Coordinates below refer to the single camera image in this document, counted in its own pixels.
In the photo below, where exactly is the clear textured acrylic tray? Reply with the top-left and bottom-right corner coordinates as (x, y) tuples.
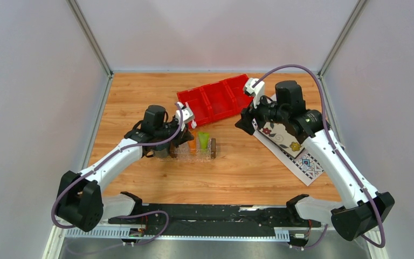
(155, 138), (219, 162)

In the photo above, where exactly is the aluminium frame rail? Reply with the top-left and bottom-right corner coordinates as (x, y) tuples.
(43, 202), (390, 259)

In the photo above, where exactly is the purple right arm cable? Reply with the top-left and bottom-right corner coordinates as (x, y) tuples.
(251, 64), (387, 250)

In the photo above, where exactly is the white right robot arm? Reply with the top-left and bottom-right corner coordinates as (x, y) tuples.
(235, 78), (395, 241)

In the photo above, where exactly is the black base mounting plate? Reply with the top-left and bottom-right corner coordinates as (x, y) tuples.
(108, 203), (322, 237)

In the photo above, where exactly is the white toothbrush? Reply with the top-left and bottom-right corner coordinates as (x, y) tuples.
(191, 120), (197, 129)

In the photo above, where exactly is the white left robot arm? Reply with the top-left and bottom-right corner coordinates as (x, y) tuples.
(51, 102), (195, 232)

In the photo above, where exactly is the floral square plate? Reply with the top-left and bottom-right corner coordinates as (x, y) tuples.
(257, 122), (305, 159)

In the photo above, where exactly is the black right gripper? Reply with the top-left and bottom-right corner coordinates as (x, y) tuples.
(235, 90), (288, 135)

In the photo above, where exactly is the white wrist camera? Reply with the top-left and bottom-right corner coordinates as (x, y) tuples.
(175, 101), (195, 131)
(243, 78), (265, 108)

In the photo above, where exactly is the red three-compartment bin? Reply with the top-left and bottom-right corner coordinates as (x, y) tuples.
(177, 74), (253, 129)

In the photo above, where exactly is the patterned white cloth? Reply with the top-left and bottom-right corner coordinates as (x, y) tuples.
(253, 121), (324, 186)

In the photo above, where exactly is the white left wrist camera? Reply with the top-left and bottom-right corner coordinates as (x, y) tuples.
(175, 101), (195, 131)

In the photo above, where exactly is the dark grey mug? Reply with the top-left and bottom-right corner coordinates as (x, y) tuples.
(143, 144), (170, 159)

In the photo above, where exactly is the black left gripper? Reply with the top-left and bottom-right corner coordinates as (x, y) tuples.
(155, 117), (194, 148)

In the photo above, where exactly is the orange toothpaste tube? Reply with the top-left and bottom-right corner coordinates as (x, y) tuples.
(188, 135), (197, 155)

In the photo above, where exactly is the green toothpaste tube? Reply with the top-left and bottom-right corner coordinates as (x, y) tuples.
(197, 132), (210, 150)

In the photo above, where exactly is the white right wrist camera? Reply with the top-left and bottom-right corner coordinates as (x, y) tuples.
(243, 78), (265, 108)

